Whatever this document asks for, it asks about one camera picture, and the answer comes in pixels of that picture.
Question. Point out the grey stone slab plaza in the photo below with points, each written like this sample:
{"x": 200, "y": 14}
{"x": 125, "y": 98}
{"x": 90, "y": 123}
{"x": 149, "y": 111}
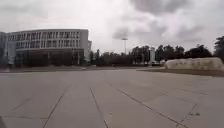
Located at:
{"x": 110, "y": 100}

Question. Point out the dark planted ground strip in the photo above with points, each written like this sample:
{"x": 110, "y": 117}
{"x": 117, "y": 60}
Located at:
{"x": 186, "y": 72}

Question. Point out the pale tower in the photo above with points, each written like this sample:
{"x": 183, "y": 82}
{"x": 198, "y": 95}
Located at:
{"x": 152, "y": 56}

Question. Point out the large white multi-storey building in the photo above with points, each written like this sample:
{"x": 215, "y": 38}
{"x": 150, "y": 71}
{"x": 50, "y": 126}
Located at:
{"x": 50, "y": 40}

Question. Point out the tall floodlight pole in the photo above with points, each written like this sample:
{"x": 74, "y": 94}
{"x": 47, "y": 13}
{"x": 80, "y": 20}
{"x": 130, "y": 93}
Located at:
{"x": 125, "y": 46}

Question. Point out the pale long stone wall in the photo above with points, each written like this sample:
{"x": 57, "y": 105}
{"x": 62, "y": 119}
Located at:
{"x": 193, "y": 63}

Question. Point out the row of dark trees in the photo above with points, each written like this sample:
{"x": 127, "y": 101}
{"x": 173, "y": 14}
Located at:
{"x": 173, "y": 53}

